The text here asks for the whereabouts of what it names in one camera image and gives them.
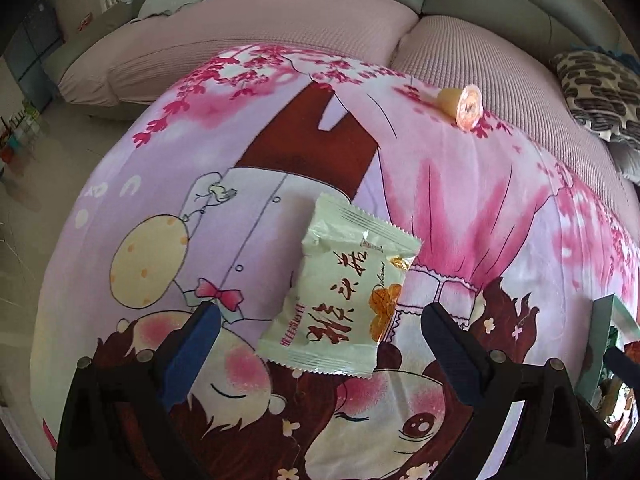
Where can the black and cream patterned pillow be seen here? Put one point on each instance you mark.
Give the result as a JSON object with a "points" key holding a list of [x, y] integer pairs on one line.
{"points": [[600, 90]]}

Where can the shallow teal cardboard box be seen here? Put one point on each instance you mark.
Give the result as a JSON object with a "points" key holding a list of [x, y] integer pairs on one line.
{"points": [[602, 320]]}

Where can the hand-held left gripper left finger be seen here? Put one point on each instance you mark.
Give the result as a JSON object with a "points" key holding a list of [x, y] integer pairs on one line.
{"points": [[192, 355]]}

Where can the colourful clutter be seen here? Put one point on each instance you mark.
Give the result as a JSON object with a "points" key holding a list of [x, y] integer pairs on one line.
{"points": [[17, 132]]}

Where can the small jelly cup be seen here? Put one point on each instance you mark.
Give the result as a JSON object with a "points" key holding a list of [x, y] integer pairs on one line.
{"points": [[462, 107]]}

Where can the pale green snack packet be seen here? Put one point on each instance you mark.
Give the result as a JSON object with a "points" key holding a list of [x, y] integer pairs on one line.
{"points": [[330, 285]]}

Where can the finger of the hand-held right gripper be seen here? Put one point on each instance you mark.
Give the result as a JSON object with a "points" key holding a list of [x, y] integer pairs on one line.
{"points": [[622, 365]]}

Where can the dark teal cabinet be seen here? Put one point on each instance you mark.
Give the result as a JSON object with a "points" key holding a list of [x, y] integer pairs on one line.
{"points": [[35, 50]]}

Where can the grey pillow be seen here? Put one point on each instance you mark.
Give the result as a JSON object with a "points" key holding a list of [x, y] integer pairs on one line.
{"points": [[627, 165]]}

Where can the pink sofa seat cushion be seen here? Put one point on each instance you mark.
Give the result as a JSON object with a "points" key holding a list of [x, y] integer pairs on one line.
{"points": [[500, 55], [240, 40]]}

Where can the pink cartoon printed blanket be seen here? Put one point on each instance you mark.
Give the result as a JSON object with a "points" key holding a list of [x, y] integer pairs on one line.
{"points": [[250, 160]]}

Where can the teal cloth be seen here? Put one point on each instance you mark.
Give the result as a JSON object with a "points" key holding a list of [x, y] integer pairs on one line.
{"points": [[607, 49]]}

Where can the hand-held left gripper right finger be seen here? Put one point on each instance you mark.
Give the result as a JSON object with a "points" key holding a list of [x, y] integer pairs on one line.
{"points": [[452, 355]]}

